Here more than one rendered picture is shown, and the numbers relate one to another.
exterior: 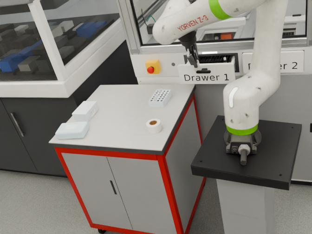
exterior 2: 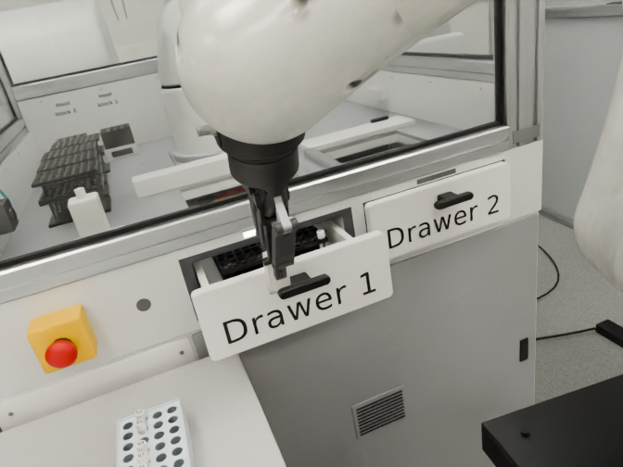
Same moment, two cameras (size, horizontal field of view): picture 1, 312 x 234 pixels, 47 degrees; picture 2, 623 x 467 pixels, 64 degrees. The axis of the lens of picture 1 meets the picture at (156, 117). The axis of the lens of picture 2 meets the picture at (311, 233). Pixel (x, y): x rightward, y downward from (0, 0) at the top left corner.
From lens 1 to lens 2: 1.25 m
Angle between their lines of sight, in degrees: 40
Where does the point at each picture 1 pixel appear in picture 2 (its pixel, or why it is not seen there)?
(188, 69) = (238, 298)
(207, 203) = not seen: outside the picture
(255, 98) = not seen: outside the picture
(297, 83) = (492, 252)
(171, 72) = (140, 334)
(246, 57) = (380, 212)
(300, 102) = (501, 296)
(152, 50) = (44, 276)
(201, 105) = not seen: hidden behind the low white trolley
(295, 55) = (494, 175)
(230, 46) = (326, 193)
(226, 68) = (367, 251)
